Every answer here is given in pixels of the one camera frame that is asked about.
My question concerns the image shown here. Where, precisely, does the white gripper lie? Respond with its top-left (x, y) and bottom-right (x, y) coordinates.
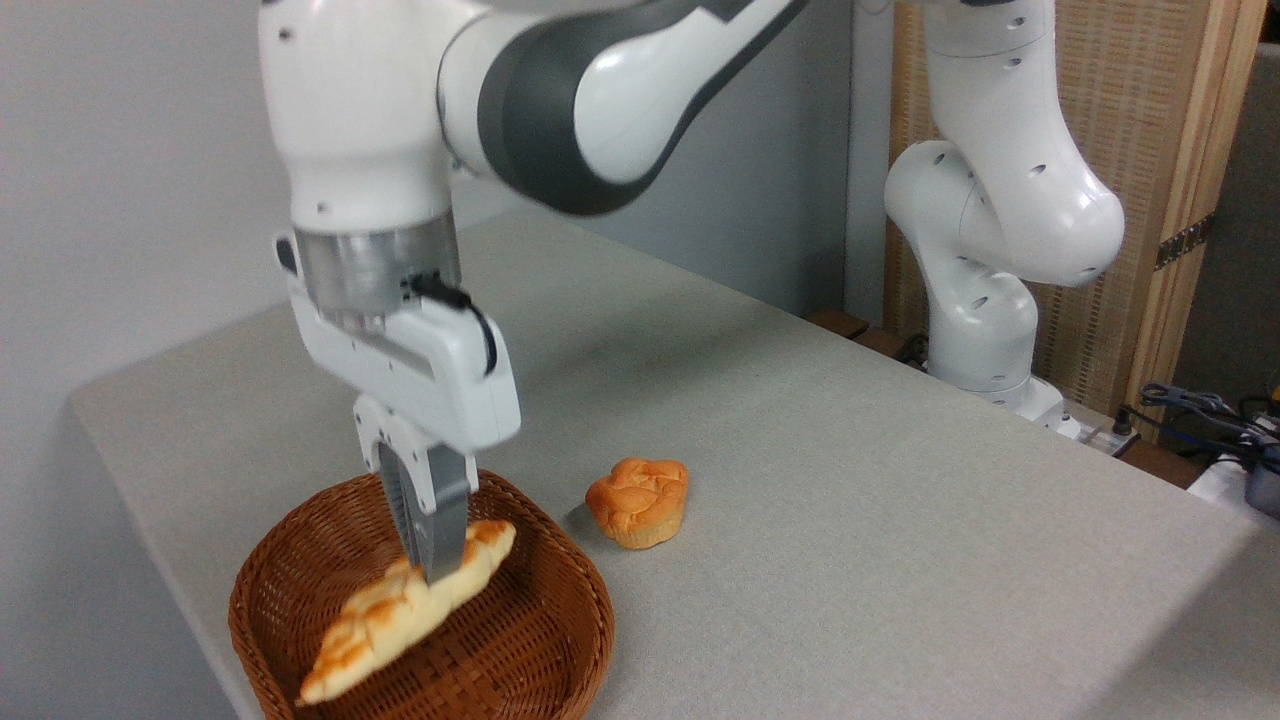
top-left (274, 232), bottom-right (523, 587)

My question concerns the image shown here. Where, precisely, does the long braided bread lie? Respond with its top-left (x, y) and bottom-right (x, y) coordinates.
top-left (296, 519), bottom-right (519, 707)

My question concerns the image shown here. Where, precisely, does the round muffin-shaped bread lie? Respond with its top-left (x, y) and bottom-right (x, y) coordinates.
top-left (584, 456), bottom-right (692, 551)

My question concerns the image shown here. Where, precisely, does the brown wicker basket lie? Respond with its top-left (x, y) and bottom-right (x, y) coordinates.
top-left (227, 469), bottom-right (616, 720)

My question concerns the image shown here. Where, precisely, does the brown wooden screen foot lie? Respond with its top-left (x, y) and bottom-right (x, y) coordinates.
top-left (806, 306), bottom-right (871, 342)

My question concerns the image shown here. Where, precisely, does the white power strip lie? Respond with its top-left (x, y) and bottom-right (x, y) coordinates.
top-left (1058, 408), bottom-right (1143, 459)

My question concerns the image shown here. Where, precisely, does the black screen hinge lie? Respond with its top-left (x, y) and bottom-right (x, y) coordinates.
top-left (1154, 212), bottom-right (1217, 272)

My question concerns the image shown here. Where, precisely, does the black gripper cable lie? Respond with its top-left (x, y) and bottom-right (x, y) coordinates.
top-left (409, 271), bottom-right (499, 377)

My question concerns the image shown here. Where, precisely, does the blue-grey cable bundle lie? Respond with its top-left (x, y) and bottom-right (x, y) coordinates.
top-left (1138, 380), bottom-right (1280, 473)

